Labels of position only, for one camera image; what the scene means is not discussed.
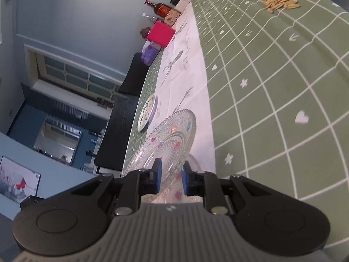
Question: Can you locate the black chair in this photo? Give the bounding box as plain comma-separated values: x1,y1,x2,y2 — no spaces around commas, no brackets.
95,97,140,173
118,53,149,97

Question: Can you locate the purple packet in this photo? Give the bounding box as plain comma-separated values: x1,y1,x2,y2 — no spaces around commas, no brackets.
141,42,163,66

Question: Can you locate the white glazed door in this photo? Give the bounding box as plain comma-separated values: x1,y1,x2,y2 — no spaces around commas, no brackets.
24,44,124,102

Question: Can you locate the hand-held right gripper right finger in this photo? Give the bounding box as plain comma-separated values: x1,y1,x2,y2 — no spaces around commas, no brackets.
181,160,276,215

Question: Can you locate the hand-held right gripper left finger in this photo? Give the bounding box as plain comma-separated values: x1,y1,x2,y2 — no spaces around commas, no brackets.
70,158,163,216

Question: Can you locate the clear glass bottle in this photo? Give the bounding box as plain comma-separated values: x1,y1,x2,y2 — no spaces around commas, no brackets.
141,12,164,24

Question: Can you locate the wooden perforated box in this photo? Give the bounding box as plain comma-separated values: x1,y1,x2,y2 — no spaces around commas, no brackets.
164,9,181,27

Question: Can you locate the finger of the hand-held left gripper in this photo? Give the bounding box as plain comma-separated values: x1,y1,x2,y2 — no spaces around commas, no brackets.
20,195,46,211

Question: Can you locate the white table runner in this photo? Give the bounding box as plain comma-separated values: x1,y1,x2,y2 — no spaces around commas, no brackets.
146,1,216,205

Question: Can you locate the wall mirror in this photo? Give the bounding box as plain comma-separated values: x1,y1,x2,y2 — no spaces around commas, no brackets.
34,117,83,161

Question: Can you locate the framed wall picture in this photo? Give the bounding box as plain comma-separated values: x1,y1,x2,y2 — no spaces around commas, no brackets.
0,155,42,205

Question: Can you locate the white painted plate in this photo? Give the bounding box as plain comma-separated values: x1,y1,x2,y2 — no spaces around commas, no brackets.
137,94,159,133

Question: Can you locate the red liquor bottle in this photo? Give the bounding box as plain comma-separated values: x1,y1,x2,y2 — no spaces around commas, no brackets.
144,0,175,16

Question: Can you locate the pink box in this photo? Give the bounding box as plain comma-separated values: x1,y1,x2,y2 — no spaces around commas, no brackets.
147,22,175,48

